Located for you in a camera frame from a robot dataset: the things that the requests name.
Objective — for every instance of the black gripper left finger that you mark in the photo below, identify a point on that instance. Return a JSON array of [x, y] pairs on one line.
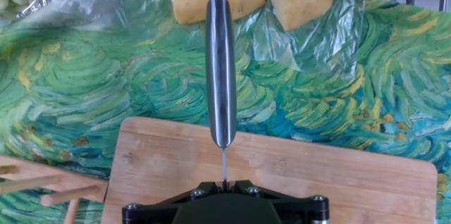
[[155, 210]]

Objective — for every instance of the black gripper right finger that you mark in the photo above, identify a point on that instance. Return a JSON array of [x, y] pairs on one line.
[[299, 211]]

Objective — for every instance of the steel cleaver knife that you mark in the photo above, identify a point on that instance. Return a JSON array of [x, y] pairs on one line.
[[221, 76]]

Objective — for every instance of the bamboo cutting board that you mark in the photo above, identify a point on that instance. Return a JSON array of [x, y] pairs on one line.
[[317, 181]]

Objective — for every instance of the wooden peg dish rack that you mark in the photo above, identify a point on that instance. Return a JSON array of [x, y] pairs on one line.
[[63, 181]]

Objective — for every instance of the painted landscape tablecloth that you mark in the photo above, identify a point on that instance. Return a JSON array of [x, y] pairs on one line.
[[105, 86]]

